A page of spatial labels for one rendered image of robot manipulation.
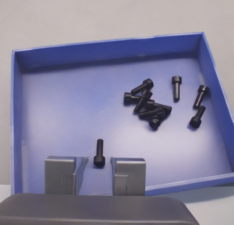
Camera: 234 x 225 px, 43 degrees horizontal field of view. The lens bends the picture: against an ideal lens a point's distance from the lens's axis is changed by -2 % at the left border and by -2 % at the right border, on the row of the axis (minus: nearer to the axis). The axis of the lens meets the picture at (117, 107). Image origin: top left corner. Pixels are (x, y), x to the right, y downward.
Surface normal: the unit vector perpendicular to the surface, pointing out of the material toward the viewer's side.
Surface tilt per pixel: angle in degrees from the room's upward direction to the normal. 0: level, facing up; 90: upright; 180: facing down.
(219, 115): 90
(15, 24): 0
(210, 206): 0
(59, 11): 0
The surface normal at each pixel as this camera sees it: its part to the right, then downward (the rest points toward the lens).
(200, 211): 0.04, -0.45
